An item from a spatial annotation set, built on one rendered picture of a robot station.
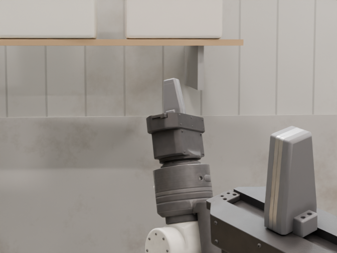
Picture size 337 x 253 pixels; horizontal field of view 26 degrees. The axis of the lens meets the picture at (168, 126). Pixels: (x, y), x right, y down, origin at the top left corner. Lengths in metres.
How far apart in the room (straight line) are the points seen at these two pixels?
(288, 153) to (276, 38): 3.85
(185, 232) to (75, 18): 2.51
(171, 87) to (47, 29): 2.41
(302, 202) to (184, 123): 0.66
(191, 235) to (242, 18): 3.21
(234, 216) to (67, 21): 3.07
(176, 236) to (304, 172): 0.64
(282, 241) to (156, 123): 0.66
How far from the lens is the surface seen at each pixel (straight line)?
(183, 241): 1.08
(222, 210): 0.48
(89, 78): 4.16
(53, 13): 3.52
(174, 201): 1.08
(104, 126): 4.16
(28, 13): 3.54
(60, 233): 4.28
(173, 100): 1.13
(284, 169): 0.44
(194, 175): 1.09
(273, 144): 0.44
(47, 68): 4.16
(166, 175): 1.09
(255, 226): 0.46
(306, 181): 0.45
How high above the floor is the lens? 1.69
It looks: 6 degrees down
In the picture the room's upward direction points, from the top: straight up
